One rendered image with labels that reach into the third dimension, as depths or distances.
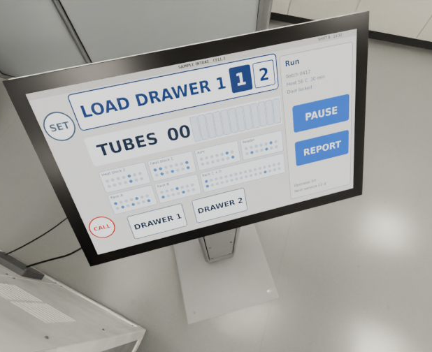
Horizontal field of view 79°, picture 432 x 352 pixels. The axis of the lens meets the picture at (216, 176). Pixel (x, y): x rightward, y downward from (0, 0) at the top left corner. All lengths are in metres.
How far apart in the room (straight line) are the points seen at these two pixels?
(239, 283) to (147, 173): 1.06
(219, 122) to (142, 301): 1.20
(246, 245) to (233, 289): 0.23
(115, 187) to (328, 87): 0.37
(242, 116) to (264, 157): 0.08
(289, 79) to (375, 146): 1.58
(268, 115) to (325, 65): 0.11
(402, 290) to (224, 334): 0.90
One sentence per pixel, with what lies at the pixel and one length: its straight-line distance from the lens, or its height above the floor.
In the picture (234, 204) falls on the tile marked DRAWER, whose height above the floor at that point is 1.00.
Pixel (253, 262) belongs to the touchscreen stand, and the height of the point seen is 0.04.
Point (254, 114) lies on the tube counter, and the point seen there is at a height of 1.11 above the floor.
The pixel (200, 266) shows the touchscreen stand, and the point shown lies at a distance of 1.41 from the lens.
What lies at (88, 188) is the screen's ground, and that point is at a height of 1.07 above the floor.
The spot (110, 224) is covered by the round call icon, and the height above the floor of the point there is 1.02.
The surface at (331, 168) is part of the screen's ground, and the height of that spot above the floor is 1.02.
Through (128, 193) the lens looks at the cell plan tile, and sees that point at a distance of 0.44.
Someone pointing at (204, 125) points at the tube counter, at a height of 1.11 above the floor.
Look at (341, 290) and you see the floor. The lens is 1.55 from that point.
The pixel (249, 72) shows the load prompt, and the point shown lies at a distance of 0.42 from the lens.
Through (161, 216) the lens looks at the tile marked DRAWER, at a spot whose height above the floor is 1.01.
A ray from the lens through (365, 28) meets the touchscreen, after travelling 0.50.
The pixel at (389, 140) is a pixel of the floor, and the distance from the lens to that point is 2.06.
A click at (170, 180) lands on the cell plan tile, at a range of 0.43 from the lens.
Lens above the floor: 1.43
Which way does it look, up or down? 62 degrees down
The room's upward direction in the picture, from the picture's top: 3 degrees counter-clockwise
